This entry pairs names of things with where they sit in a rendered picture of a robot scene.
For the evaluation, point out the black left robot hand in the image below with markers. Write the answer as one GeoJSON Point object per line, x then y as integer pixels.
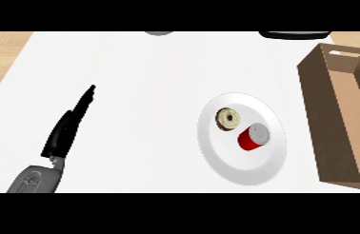
{"type": "Point", "coordinates": [67, 130]}

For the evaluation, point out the brown cardboard box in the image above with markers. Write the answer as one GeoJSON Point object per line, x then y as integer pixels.
{"type": "Point", "coordinates": [335, 117]}

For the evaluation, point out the grey rounded object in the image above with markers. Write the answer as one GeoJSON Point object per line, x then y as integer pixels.
{"type": "Point", "coordinates": [158, 33]}

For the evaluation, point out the black rounded appliance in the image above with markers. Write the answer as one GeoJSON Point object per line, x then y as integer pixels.
{"type": "Point", "coordinates": [294, 35]}

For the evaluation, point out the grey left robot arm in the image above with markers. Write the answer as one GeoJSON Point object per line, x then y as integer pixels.
{"type": "Point", "coordinates": [36, 179]}

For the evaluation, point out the red can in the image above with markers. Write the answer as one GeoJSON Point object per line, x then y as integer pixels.
{"type": "Point", "coordinates": [253, 139]}

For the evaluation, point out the white round plate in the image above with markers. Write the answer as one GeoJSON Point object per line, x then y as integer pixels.
{"type": "Point", "coordinates": [233, 161]}

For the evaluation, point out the brown iced doughnut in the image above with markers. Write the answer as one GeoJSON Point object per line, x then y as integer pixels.
{"type": "Point", "coordinates": [228, 119]}

